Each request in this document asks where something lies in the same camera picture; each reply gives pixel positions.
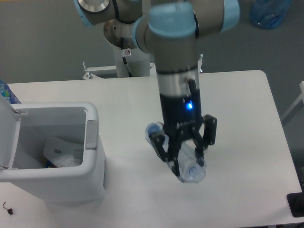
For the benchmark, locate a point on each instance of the white wrapper bag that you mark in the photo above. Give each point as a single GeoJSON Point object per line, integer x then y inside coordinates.
{"type": "Point", "coordinates": [62, 153]}

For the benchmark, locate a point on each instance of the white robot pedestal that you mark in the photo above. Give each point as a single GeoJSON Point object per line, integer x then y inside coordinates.
{"type": "Point", "coordinates": [130, 61]}

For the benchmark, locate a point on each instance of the white base strut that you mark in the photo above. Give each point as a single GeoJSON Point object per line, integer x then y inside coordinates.
{"type": "Point", "coordinates": [104, 69]}

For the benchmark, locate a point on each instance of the blue yellow snack packet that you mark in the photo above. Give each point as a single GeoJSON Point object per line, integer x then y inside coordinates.
{"type": "Point", "coordinates": [49, 164]}

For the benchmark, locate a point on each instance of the blue plastic bag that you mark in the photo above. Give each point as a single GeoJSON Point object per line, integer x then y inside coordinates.
{"type": "Point", "coordinates": [268, 14]}

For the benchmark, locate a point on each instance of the black device at edge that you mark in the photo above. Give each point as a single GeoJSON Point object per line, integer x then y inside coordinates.
{"type": "Point", "coordinates": [296, 204]}

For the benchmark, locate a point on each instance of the white frame at right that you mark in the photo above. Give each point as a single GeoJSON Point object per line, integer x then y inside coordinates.
{"type": "Point", "coordinates": [294, 108]}

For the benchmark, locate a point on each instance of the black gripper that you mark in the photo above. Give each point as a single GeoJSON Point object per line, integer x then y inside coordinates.
{"type": "Point", "coordinates": [183, 121]}

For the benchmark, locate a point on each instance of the white plastic trash can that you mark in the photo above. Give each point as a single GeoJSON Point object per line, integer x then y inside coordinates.
{"type": "Point", "coordinates": [24, 129]}

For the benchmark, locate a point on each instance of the clear plastic water bottle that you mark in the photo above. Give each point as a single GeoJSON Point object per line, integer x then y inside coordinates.
{"type": "Point", "coordinates": [192, 167]}

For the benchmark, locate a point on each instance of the white levelling foot bracket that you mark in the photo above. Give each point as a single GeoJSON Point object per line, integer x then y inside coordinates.
{"type": "Point", "coordinates": [87, 74]}

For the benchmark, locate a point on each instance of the blue labelled bottle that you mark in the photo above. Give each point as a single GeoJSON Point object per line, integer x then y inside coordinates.
{"type": "Point", "coordinates": [8, 94]}

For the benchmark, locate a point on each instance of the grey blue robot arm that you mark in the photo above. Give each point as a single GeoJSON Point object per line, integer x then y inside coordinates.
{"type": "Point", "coordinates": [169, 32]}

